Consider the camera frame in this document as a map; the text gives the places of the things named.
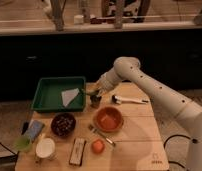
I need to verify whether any green pepper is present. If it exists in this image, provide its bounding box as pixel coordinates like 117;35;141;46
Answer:
80;88;99;96

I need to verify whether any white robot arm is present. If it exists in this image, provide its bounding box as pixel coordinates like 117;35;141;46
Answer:
93;57;202;171

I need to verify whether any small metal cup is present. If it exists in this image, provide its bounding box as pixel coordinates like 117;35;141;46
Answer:
90;95;102;108

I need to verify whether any white cup on shelf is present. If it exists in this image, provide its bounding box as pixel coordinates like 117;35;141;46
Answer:
74;15;84;25

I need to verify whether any green plastic cup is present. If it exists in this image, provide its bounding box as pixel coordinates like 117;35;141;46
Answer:
14;135;32;152

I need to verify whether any orange bowl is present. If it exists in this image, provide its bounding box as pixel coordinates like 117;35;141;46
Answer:
93;106;124;133

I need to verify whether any green plastic tray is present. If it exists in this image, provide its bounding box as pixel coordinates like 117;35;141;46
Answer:
32;76;86;113

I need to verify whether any dark bowl with nuts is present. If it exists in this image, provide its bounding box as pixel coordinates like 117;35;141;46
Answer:
51;113;76;137

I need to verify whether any orange fruit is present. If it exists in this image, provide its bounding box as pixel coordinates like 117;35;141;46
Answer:
91;139;105;154

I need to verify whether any brown rectangular box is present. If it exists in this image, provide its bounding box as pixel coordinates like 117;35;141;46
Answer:
69;138;86;166

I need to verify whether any white mug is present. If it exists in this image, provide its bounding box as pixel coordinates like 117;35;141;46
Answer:
35;138;56;161

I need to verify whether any white handled brush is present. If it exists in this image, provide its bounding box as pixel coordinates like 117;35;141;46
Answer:
112;95;148;104

